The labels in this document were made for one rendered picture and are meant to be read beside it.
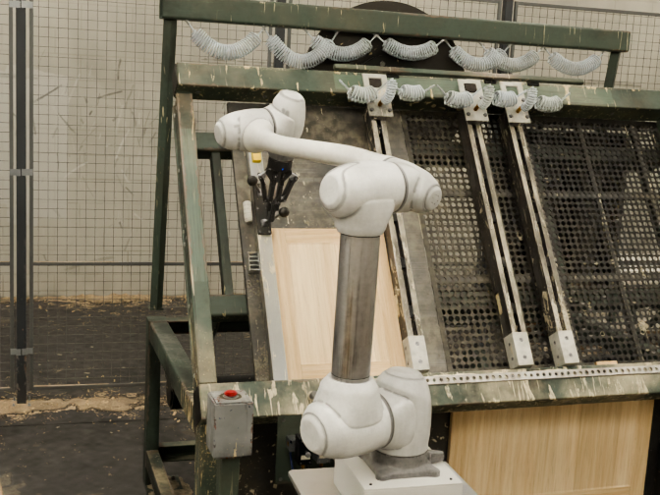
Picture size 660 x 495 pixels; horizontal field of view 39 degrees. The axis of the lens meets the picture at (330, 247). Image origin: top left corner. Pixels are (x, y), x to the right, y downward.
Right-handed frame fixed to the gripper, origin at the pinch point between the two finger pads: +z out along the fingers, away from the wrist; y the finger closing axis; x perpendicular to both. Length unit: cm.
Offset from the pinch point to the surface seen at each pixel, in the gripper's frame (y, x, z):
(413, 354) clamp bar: -53, 20, 46
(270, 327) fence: -3.8, 8.3, 42.1
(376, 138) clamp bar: -52, -54, 4
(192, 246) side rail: 20.9, -16.8, 26.3
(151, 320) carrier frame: 22, -83, 116
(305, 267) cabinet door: -19.7, -12.9, 33.1
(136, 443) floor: 23, -96, 211
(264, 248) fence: -4.7, -16.9, 27.8
